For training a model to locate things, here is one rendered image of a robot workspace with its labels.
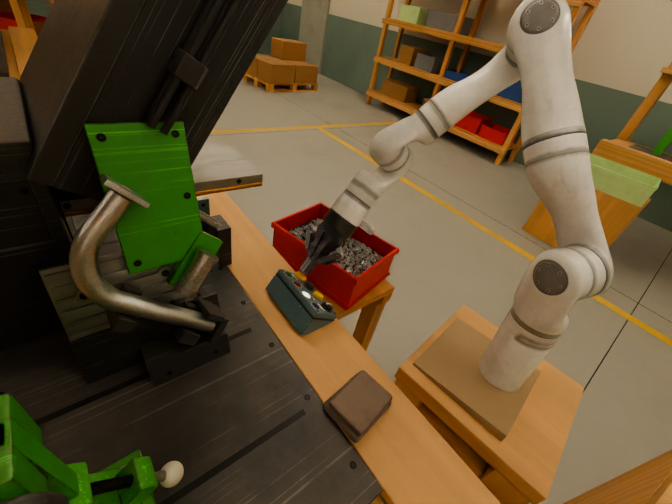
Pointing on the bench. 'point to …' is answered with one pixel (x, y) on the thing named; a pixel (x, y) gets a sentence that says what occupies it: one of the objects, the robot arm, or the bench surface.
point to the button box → (287, 293)
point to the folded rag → (358, 405)
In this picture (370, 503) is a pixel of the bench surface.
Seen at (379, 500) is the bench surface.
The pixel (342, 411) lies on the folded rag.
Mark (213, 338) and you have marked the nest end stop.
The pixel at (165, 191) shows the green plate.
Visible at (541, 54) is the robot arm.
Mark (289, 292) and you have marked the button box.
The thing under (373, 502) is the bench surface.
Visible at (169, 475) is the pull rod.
